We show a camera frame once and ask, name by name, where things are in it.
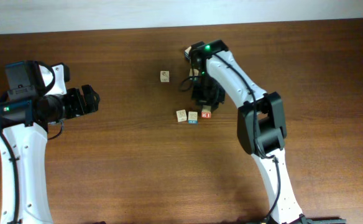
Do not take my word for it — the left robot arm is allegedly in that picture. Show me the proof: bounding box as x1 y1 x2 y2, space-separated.
0 60 100 223

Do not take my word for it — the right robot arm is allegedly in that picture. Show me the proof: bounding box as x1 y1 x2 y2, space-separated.
185 40 305 223

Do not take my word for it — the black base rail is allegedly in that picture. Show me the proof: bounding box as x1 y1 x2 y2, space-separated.
255 217 347 224

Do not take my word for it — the wooden block blue side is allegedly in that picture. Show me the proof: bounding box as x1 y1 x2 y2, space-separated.
188 111 198 124
184 46 191 60

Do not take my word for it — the wooden block red U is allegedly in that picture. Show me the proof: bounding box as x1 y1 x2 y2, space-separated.
201 105 211 119

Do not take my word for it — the lone wooden block red drawing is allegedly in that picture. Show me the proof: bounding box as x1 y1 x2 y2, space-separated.
160 70 170 83

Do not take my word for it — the wooden block shell drawing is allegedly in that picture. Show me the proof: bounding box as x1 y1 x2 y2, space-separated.
176 110 188 123

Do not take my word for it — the wooden block blue side top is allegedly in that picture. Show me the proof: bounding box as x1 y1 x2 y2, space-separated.
184 46 191 60

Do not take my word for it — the wooden block blue front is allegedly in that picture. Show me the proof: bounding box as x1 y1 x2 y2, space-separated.
189 68 200 82

